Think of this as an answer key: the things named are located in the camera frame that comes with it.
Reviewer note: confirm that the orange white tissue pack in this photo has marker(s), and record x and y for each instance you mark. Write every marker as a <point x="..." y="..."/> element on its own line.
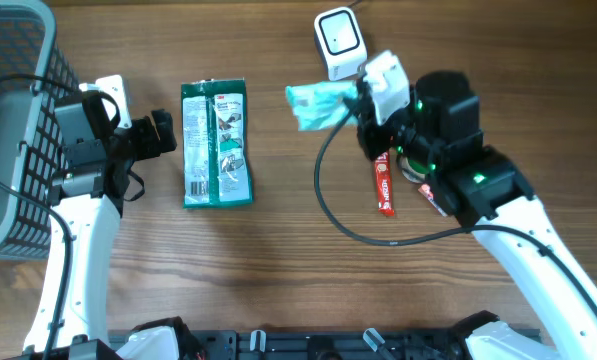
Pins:
<point x="425" y="190"/>

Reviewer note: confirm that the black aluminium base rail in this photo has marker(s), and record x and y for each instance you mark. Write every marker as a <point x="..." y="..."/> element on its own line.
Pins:
<point x="411" y="344"/>

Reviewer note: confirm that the green lid stock jar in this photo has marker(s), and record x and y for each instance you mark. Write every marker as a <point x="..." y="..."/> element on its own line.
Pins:
<point x="411" y="170"/>

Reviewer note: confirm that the mint green wipes packet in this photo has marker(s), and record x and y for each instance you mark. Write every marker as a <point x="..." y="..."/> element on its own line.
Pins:
<point x="321" y="105"/>

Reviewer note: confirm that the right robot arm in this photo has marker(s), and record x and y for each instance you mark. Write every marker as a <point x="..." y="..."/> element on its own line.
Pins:
<point x="498" y="206"/>

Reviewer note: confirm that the red Nescafe coffee sachet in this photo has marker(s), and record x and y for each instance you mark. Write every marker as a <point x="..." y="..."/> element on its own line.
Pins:
<point x="382" y="173"/>

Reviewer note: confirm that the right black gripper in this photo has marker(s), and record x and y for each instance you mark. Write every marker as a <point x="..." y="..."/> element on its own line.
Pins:
<point x="370" y="129"/>

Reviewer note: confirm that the grey plastic mesh basket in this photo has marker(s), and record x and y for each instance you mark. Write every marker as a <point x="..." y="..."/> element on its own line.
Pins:
<point x="34" y="73"/>

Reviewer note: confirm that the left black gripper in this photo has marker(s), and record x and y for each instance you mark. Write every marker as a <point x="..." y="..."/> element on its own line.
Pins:
<point x="148" y="144"/>

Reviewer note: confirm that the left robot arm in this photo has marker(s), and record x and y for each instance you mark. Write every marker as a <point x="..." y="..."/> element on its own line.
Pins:
<point x="86" y="201"/>

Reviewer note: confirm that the green 3M gloves packet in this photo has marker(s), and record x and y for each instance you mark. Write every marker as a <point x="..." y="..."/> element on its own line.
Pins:
<point x="214" y="125"/>

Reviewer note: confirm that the white barcode scanner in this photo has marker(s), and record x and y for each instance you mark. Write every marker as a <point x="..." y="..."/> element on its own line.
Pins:
<point x="340" y="43"/>

